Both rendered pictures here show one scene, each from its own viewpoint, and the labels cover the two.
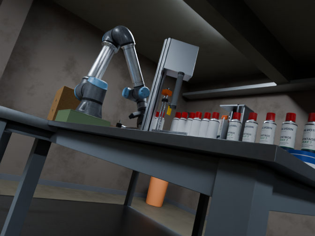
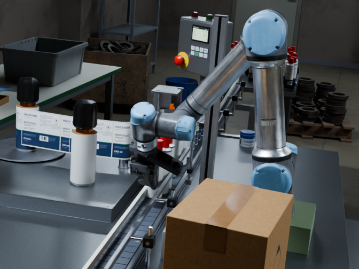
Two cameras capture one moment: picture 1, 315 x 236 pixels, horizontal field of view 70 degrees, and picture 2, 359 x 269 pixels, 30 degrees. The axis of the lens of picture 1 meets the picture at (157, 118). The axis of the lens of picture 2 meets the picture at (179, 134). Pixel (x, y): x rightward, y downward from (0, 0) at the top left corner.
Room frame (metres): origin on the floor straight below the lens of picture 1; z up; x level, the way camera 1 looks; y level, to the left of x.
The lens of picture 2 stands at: (2.79, 1.74, 1.72)
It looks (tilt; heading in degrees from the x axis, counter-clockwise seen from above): 16 degrees down; 230
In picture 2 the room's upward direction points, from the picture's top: 5 degrees clockwise
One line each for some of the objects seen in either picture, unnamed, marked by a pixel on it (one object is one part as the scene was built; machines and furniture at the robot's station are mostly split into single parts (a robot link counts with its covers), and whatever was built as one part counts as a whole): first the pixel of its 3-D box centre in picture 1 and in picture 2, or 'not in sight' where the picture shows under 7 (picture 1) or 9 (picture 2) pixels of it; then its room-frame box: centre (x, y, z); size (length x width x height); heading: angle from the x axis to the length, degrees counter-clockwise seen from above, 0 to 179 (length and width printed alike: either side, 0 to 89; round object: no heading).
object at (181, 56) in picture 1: (179, 60); (203, 46); (1.24, -0.04, 1.38); 0.17 x 0.10 x 0.19; 95
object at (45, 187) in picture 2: not in sight; (59, 165); (1.57, -0.46, 0.86); 0.80 x 0.67 x 0.05; 40
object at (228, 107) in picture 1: (236, 108); (167, 89); (1.11, -0.39, 1.14); 0.14 x 0.11 x 0.01; 40
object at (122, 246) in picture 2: (128, 128); (156, 195); (1.57, 0.18, 0.96); 1.07 x 0.01 x 0.01; 40
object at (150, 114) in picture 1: (156, 91); (212, 111); (1.25, 0.05, 1.17); 0.04 x 0.04 x 0.67; 40
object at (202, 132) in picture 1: (204, 132); not in sight; (1.13, -0.25, 0.98); 0.05 x 0.05 x 0.20
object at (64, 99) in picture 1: (70, 110); (228, 254); (1.70, 0.65, 0.99); 0.30 x 0.24 x 0.27; 31
